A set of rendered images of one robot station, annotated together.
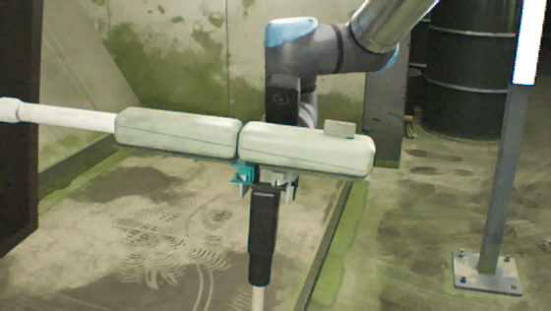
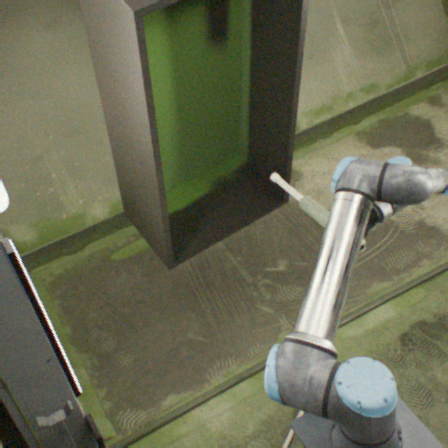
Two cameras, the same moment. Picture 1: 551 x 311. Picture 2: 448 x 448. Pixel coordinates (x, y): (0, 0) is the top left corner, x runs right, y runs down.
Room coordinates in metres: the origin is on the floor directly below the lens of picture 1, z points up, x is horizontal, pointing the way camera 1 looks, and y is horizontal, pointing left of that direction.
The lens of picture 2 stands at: (-0.88, -1.16, 2.46)
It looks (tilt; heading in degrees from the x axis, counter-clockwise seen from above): 43 degrees down; 51
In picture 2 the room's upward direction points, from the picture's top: 10 degrees counter-clockwise
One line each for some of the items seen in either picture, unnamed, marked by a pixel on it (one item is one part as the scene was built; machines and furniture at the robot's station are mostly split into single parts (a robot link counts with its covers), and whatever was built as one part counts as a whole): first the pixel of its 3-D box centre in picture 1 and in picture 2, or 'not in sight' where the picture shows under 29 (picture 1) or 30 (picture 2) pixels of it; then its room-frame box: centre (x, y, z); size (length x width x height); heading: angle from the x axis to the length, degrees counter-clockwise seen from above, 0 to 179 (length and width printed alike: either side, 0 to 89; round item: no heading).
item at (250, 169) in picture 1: (245, 168); not in sight; (0.55, 0.03, 0.65); 0.04 x 0.03 x 0.02; 170
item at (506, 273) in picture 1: (485, 272); not in sight; (1.25, -0.66, 0.01); 0.20 x 0.20 x 0.01; 73
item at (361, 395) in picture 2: not in sight; (362, 398); (-0.04, -0.53, 0.83); 0.17 x 0.15 x 0.18; 110
